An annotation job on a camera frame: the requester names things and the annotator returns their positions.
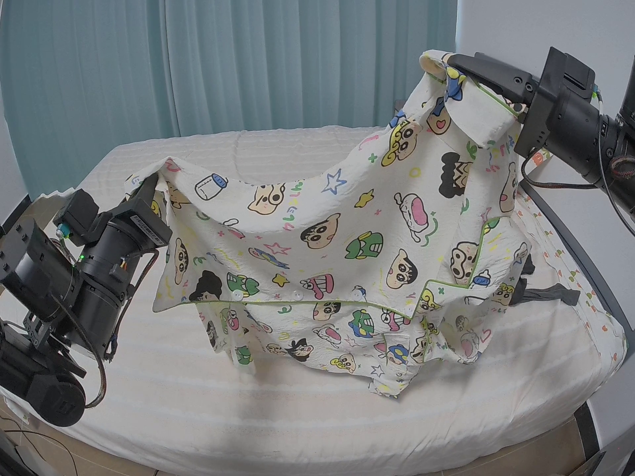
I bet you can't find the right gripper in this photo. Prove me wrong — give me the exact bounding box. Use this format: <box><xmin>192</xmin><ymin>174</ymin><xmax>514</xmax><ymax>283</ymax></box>
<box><xmin>448</xmin><ymin>53</ymin><xmax>608</xmax><ymax>184</ymax></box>

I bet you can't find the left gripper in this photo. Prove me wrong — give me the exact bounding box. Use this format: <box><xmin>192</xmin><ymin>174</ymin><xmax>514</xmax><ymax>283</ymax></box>
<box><xmin>77</xmin><ymin>176</ymin><xmax>173</xmax><ymax>294</ymax></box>

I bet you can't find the white printed pyjama top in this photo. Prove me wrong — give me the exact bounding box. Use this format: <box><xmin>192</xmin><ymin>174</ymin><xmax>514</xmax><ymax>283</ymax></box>
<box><xmin>122</xmin><ymin>48</ymin><xmax>534</xmax><ymax>399</ymax></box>

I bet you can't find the pile of clothes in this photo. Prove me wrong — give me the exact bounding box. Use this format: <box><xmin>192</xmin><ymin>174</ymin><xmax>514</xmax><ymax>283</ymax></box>
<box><xmin>511</xmin><ymin>255</ymin><xmax>581</xmax><ymax>307</ymax></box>

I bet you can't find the bed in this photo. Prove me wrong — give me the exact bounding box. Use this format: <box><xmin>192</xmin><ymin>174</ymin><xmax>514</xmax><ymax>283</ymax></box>
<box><xmin>0</xmin><ymin>126</ymin><xmax>635</xmax><ymax>476</ymax></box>

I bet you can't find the blue-green curtain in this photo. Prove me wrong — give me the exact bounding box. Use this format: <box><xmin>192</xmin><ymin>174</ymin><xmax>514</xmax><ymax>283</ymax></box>
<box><xmin>0</xmin><ymin>0</ymin><xmax>458</xmax><ymax>199</ymax></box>

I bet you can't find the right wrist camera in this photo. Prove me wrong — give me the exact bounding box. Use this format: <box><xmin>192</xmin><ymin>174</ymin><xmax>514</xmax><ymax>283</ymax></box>
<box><xmin>540</xmin><ymin>46</ymin><xmax>597</xmax><ymax>102</ymax></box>

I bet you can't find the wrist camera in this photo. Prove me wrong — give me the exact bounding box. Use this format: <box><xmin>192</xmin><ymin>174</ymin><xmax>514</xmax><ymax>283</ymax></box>
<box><xmin>54</xmin><ymin>189</ymin><xmax>103</xmax><ymax>248</ymax></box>
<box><xmin>540</xmin><ymin>46</ymin><xmax>597</xmax><ymax>102</ymax></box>

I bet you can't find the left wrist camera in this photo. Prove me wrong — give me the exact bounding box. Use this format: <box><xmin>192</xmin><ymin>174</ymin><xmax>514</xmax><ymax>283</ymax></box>
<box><xmin>54</xmin><ymin>189</ymin><xmax>103</xmax><ymax>248</ymax></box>

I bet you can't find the black cable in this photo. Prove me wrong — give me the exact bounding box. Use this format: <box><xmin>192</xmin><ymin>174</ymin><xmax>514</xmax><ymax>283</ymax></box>
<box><xmin>84</xmin><ymin>246</ymin><xmax>169</xmax><ymax>409</ymax></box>
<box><xmin>520</xmin><ymin>162</ymin><xmax>613</xmax><ymax>192</ymax></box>

